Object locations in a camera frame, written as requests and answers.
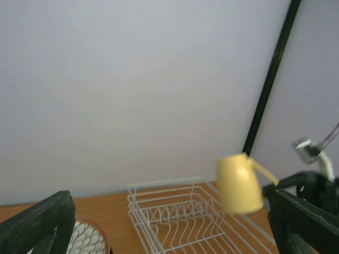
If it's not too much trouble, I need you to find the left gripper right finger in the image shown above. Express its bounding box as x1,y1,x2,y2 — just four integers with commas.
268,190,338,253

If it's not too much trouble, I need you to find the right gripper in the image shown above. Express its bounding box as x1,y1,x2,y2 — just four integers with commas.
262,171,338,214

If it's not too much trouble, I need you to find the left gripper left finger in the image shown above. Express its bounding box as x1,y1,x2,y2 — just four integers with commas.
1,190,76,253

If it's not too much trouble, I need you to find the yellow mug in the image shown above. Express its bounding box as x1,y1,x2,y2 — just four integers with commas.
217,153,279,214

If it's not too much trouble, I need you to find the white wire dish rack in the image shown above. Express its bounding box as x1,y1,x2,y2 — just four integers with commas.
127,177,278,253

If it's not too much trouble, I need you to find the floral patterned bowl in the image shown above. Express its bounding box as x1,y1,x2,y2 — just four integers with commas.
66,217,113,254

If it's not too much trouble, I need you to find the black frame post right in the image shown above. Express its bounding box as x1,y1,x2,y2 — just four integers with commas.
242,0,301,156

